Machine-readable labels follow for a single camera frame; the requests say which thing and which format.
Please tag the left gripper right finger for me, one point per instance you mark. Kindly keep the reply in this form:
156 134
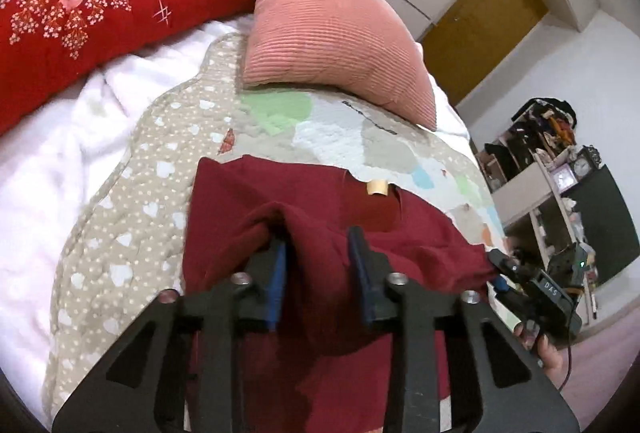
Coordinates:
495 386

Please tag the heart pattern quilted bedspread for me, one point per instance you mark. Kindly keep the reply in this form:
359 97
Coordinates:
128 242

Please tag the pink corduroy pillow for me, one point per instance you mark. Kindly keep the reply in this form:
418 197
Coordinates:
359 46

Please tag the black cabinet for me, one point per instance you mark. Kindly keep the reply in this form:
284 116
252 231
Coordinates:
608 226

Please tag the right hand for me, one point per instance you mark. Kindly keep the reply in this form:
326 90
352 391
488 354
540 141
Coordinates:
550 358

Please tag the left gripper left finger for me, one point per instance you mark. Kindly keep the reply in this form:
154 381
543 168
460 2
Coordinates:
178 367

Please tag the cluttered shelf rack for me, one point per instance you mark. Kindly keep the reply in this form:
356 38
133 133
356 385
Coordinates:
530 169

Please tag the white bed sheet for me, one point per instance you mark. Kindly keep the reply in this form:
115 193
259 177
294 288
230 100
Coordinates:
56 160

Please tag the brown wooden door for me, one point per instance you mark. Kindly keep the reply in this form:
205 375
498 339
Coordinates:
473 37

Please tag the dark red sweater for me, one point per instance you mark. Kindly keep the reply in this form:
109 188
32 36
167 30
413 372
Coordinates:
324 371

